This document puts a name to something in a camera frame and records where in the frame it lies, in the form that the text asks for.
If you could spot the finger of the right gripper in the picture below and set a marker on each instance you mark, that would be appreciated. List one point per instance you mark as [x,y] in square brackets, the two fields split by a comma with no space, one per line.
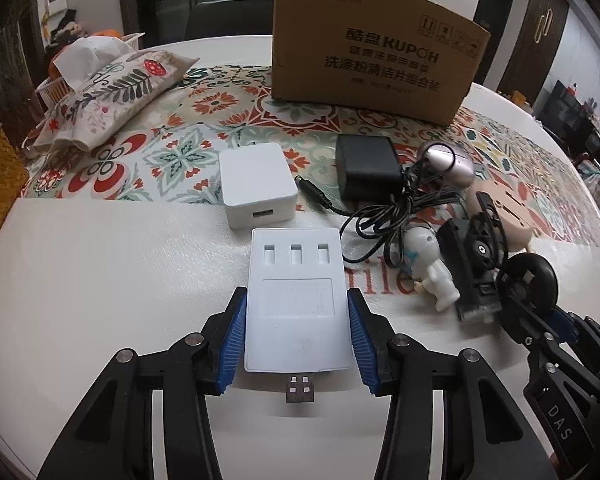
[586,342]
[529,310]

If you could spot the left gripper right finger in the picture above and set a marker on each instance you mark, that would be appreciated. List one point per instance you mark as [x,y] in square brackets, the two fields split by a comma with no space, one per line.
[485,435]

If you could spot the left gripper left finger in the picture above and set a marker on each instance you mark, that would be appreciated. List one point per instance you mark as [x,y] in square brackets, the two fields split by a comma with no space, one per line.
[108,435]

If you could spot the black clip mount device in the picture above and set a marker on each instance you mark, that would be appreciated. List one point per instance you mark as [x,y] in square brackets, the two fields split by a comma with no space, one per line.
[473,249]

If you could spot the white robot figurine keychain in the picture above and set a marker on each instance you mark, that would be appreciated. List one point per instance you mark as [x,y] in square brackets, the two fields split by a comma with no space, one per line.
[422,262]

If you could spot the white USB hub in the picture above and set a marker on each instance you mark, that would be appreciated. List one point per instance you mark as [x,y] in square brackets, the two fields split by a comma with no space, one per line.
[297,316]

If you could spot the silver oval mouse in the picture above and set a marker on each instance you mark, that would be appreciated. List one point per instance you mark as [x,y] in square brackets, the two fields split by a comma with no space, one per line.
[448,162]

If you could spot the white cube charger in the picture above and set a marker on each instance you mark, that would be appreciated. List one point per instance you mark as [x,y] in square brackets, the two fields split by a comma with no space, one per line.
[257,186]

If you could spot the patterned tile table runner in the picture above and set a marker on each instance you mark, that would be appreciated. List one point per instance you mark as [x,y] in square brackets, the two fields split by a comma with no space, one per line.
[169,151]

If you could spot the floral fabric tissue cover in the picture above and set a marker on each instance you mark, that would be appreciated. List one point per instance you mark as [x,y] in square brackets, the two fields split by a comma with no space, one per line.
[109,83]

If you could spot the brown cardboard box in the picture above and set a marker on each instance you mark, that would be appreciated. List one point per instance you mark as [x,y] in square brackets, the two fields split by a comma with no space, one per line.
[411,58]

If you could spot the dark dining chair left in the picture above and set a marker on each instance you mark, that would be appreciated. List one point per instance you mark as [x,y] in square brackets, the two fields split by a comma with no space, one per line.
[221,18]

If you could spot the black power adapter with cable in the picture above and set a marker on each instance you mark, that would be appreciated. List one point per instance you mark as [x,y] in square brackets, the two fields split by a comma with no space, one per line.
[380,196]

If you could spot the wall intercom panel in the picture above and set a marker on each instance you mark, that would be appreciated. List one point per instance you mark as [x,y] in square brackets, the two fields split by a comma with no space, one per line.
[55,6]

